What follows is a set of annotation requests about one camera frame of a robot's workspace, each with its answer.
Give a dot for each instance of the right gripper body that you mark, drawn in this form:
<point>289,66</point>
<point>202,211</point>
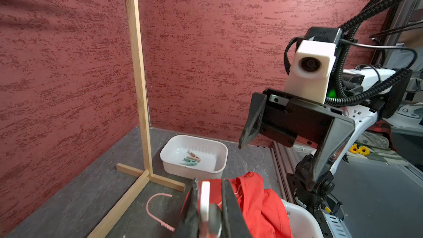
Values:
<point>287,117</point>

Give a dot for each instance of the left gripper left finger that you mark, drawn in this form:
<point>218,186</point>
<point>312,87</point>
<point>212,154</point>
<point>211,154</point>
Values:
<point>188,226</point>

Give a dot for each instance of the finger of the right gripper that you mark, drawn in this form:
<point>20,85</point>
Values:
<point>338,134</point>
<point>253,124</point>

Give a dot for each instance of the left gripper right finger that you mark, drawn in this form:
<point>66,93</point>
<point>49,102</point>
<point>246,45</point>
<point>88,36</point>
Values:
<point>233,223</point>

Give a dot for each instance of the pink wire hanger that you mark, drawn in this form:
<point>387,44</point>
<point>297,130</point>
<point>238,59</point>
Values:
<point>154,208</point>

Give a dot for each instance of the white clothespin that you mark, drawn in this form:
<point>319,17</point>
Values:
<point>210,215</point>

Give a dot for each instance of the red tank top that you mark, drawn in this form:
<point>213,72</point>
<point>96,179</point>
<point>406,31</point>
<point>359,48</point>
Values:
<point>262,209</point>

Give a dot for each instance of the wooden clothespin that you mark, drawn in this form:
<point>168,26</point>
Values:
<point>192,156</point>

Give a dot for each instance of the mint green clothespin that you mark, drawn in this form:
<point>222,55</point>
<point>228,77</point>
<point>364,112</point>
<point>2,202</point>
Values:
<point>189,162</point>

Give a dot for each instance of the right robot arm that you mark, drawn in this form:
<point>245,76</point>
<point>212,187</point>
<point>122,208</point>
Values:
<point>380,100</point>

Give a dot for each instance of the white plastic tub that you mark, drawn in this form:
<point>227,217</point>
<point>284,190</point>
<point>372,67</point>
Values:
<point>213,155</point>

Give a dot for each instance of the white perforated laundry basket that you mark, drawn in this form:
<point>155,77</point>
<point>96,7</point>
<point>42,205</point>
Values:
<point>302,223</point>

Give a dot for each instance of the wooden clothes rack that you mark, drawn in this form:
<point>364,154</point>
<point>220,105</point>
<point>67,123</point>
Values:
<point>146,175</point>

